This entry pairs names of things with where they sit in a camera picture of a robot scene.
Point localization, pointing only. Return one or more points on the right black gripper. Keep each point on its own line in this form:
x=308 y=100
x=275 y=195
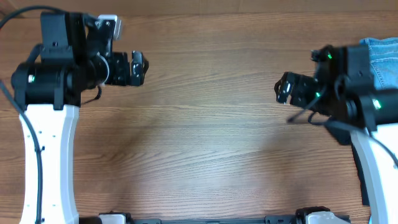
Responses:
x=286 y=88

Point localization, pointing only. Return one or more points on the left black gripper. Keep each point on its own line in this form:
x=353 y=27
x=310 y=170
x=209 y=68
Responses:
x=123 y=77

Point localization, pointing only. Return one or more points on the light blue denim jeans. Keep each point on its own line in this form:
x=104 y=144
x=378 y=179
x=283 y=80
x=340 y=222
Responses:
x=383 y=61

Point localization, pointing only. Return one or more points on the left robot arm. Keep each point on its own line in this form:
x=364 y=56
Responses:
x=76 y=54

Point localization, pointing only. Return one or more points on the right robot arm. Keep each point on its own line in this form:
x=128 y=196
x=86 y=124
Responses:
x=342 y=88

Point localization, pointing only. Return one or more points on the black t-shirt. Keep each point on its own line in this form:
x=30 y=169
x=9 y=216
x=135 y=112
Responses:
x=344 y=138

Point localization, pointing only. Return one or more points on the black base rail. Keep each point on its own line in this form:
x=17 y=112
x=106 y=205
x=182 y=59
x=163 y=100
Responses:
x=305 y=215

